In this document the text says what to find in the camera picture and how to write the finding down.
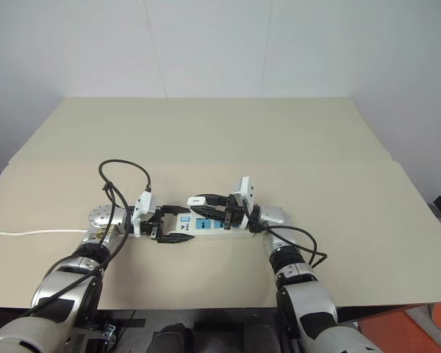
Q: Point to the orange floor object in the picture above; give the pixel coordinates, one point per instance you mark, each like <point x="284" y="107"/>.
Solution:
<point x="408" y="334"/>

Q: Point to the metal clamp under table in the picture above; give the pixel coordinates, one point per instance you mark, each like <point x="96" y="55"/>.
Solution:
<point x="109" y="332"/>

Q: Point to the dark rounded shape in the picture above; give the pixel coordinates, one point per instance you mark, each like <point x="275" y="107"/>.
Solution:
<point x="172" y="338"/>

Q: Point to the white blue power strip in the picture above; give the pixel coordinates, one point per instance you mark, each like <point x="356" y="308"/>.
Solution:
<point x="202" y="225"/>

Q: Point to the white charger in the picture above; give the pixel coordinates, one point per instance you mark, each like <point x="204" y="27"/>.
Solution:
<point x="196" y="201"/>

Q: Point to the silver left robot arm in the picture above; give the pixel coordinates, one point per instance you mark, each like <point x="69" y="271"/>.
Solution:
<point x="62" y="287"/>

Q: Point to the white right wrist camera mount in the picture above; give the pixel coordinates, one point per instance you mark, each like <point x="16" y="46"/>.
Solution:
<point x="247" y="189"/>

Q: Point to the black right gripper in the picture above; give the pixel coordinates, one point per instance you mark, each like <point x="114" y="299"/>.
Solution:
<point x="235" y="217"/>

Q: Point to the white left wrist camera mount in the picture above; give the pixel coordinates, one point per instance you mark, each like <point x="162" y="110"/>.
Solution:
<point x="144" y="206"/>

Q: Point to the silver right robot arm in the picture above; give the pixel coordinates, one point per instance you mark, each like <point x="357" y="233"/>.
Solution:
<point x="308" y="294"/>

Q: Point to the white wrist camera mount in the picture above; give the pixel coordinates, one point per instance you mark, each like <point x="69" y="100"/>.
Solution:
<point x="144" y="206"/>
<point x="247" y="189"/>

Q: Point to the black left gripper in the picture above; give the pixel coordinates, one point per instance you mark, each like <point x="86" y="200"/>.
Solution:
<point x="151" y="223"/>

